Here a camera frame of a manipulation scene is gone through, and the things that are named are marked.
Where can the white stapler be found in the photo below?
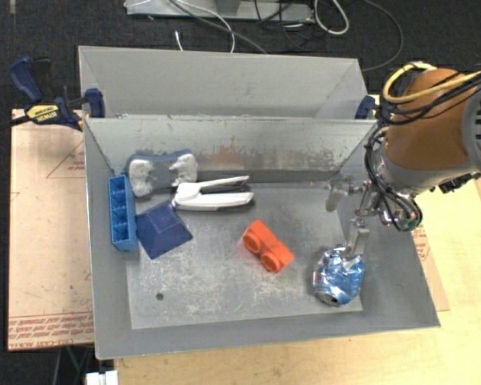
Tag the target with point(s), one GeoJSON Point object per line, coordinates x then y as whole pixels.
{"type": "Point", "coordinates": [208, 199]}

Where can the dark blue trapezoid block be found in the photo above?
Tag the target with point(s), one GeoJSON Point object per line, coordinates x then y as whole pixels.
{"type": "Point", "coordinates": [162, 231]}

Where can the crushed blue and silver can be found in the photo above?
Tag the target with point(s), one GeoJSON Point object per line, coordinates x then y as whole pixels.
{"type": "Point", "coordinates": [338, 279]}

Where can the grey metal bin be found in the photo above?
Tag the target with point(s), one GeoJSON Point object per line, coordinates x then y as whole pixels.
{"type": "Point", "coordinates": [224, 287]}

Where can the orange toy brick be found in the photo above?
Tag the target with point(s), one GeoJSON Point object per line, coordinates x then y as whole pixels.
{"type": "Point", "coordinates": [269, 246]}

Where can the black cylinder on white bracket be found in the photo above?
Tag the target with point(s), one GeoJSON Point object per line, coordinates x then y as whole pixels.
{"type": "Point", "coordinates": [453, 183]}

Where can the brown cardboard board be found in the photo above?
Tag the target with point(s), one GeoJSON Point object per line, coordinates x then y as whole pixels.
{"type": "Point", "coordinates": [48, 235]}

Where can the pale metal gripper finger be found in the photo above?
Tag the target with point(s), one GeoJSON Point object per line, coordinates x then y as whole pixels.
{"type": "Point", "coordinates": [357, 239]}
{"type": "Point", "coordinates": [336, 193]}

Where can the blue plastic compartment tray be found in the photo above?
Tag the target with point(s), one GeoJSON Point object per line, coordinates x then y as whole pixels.
{"type": "Point", "coordinates": [122, 215]}

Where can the blue-grey sponge with white patches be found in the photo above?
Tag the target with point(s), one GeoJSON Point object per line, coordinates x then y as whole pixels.
{"type": "Point", "coordinates": [160, 168]}

